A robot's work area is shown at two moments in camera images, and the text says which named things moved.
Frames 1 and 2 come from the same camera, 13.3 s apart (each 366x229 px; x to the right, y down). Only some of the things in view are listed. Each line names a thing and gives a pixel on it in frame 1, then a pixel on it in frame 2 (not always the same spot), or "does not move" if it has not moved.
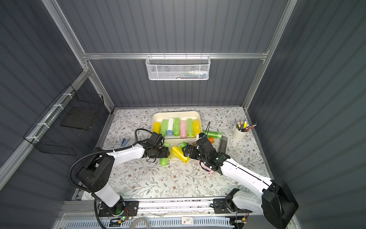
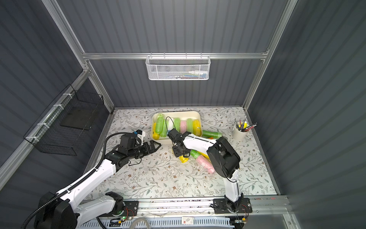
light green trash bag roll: (164, 161) to (159, 123)
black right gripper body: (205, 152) to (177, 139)
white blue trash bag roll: (170, 124) does not move
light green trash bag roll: (177, 127) does not move
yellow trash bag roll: (197, 127) does not move
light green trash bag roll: (164, 127) does not move
